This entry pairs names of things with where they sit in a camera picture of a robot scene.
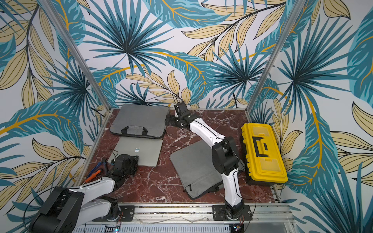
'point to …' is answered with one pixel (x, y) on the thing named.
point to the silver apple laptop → (147, 149)
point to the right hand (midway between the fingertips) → (171, 120)
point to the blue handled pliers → (97, 165)
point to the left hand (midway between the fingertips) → (140, 159)
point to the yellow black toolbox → (265, 163)
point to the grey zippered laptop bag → (140, 121)
